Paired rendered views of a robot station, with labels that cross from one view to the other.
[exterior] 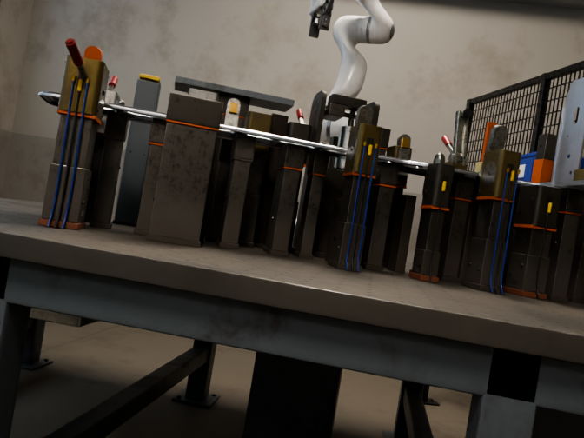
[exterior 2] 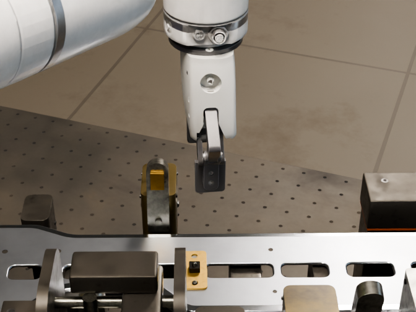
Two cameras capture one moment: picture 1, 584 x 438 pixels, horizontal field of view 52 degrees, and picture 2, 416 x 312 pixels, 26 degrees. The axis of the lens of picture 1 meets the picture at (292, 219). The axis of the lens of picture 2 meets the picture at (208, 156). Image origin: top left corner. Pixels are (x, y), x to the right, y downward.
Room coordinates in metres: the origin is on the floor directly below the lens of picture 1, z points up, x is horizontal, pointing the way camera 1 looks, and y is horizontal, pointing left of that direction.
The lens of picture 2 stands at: (2.60, 0.17, 1.97)
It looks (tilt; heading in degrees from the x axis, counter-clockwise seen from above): 36 degrees down; 191
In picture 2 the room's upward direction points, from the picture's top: straight up
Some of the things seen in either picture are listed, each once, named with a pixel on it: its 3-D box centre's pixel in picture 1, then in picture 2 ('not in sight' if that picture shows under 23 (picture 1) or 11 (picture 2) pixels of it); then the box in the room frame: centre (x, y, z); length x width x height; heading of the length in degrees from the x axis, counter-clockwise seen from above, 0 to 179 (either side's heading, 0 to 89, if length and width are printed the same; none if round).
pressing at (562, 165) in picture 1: (571, 136); not in sight; (1.74, -0.77, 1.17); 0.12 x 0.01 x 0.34; 12
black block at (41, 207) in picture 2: (434, 223); (46, 264); (1.47, -0.35, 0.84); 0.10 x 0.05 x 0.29; 12
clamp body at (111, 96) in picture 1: (96, 157); not in sight; (1.66, 0.57, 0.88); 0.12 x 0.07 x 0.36; 12
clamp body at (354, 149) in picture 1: (356, 198); (162, 251); (1.43, -0.15, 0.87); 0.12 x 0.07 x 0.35; 12
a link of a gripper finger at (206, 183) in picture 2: (313, 27); (211, 171); (1.87, 0.03, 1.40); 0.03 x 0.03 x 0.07; 17
